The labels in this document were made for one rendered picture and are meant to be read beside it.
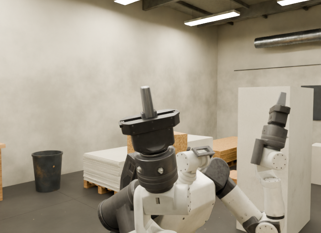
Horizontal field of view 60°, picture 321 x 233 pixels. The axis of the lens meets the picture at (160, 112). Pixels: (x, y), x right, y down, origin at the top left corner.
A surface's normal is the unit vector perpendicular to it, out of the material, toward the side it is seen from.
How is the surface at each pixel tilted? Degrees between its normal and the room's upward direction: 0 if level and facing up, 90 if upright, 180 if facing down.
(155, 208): 110
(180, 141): 90
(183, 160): 88
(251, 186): 90
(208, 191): 68
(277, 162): 86
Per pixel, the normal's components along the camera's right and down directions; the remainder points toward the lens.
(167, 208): -0.16, 0.39
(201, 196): 0.67, -0.34
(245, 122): -0.68, 0.04
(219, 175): 0.33, -0.54
